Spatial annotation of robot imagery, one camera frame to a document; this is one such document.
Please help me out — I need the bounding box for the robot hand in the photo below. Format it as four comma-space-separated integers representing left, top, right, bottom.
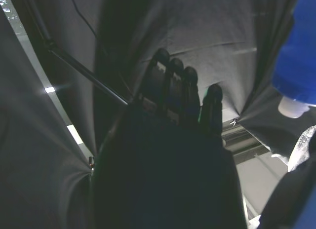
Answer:
90, 48, 316, 229

